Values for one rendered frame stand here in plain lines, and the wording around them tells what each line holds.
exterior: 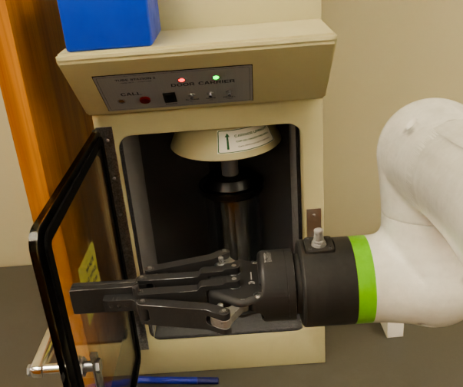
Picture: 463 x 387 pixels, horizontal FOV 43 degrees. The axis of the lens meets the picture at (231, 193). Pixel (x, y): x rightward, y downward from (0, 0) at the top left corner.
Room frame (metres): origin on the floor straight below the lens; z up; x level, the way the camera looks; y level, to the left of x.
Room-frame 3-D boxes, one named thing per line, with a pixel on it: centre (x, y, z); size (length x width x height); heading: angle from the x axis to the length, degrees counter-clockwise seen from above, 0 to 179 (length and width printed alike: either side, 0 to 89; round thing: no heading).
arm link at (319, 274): (0.52, -0.09, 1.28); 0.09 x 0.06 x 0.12; 179
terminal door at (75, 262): (0.62, 0.18, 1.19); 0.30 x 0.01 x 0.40; 179
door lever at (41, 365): (0.55, 0.21, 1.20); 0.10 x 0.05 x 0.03; 179
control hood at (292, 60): (0.73, 0.03, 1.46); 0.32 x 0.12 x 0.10; 89
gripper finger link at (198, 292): (0.51, 0.05, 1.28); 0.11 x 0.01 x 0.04; 90
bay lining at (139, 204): (0.91, 0.02, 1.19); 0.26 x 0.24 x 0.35; 89
